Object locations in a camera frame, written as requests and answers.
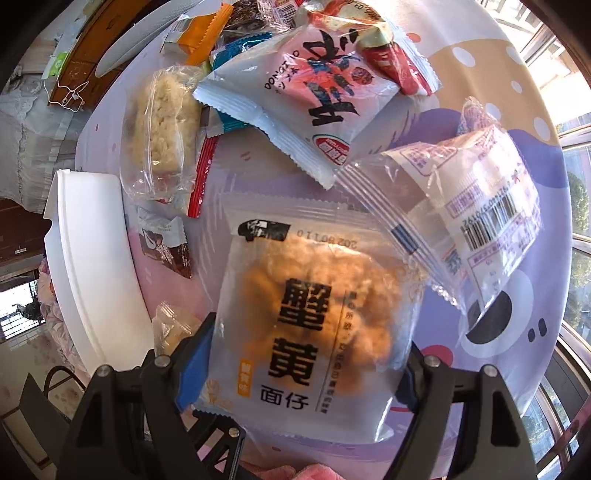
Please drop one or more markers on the cartoon printed tablecloth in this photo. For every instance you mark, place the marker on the cartoon printed tablecloth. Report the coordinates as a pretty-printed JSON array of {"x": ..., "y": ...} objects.
[{"x": 508, "y": 115}]

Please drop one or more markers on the orange white snack packet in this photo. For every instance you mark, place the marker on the orange white snack packet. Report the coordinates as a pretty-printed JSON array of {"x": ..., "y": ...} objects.
[{"x": 203, "y": 37}]

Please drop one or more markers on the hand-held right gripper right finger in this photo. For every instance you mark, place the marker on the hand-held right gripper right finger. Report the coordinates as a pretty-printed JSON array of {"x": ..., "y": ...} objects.
[{"x": 407, "y": 387}]

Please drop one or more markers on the wooden desk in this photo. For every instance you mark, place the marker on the wooden desk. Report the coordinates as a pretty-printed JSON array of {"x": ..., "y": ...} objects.
[{"x": 92, "y": 27}]

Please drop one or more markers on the red white candy packet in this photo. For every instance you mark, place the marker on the red white candy packet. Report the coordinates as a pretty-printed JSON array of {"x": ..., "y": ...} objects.
[{"x": 392, "y": 60}]

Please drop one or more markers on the orange noodle snack packet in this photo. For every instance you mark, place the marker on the orange noodle snack packet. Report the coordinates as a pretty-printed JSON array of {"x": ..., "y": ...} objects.
[{"x": 300, "y": 300}]

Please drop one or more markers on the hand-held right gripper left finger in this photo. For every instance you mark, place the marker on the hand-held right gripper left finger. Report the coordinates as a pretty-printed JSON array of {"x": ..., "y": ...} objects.
[{"x": 194, "y": 369}]

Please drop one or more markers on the small clear yellow snack packet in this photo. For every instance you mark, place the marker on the small clear yellow snack packet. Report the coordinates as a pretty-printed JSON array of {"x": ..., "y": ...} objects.
[{"x": 168, "y": 327}]

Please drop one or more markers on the green tissue pack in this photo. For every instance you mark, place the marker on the green tissue pack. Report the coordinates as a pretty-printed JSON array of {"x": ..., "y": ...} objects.
[{"x": 59, "y": 64}]

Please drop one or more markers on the pink fleece garment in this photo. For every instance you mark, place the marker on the pink fleece garment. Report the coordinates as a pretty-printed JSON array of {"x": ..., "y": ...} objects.
[{"x": 314, "y": 473}]

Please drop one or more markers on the dark dried fruit packet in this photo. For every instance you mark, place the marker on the dark dried fruit packet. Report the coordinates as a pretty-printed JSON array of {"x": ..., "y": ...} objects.
[{"x": 258, "y": 16}]

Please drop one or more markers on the metal window grille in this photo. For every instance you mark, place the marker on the metal window grille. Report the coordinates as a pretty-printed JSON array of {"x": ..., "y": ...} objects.
[{"x": 577, "y": 184}]

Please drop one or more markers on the clear rice crisp packet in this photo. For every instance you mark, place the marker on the clear rice crisp packet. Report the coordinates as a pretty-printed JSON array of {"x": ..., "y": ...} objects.
[{"x": 161, "y": 120}]

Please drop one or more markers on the grey office chair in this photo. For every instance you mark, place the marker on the grey office chair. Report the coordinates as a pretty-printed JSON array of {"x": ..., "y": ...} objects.
[{"x": 134, "y": 41}]

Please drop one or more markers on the blue white snack packet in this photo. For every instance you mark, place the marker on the blue white snack packet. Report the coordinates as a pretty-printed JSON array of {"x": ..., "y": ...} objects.
[{"x": 231, "y": 50}]

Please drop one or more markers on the clear barcode snack packet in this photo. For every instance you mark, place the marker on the clear barcode snack packet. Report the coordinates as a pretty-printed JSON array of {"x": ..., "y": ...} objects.
[{"x": 461, "y": 207}]

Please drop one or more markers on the white pink snack packet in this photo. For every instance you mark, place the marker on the white pink snack packet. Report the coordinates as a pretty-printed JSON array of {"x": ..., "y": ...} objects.
[{"x": 295, "y": 92}]

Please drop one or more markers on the brown white small packet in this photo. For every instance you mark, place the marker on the brown white small packet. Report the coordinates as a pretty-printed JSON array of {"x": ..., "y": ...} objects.
[{"x": 161, "y": 240}]

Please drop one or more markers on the white plastic storage bin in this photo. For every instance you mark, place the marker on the white plastic storage bin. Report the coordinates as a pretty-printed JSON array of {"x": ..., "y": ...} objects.
[{"x": 92, "y": 258}]

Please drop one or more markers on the dark wooden cabinet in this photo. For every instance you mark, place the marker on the dark wooden cabinet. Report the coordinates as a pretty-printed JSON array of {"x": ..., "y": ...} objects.
[{"x": 23, "y": 230}]

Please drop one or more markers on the red edged snack packet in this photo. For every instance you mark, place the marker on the red edged snack packet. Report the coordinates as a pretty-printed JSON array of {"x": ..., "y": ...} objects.
[{"x": 203, "y": 175}]

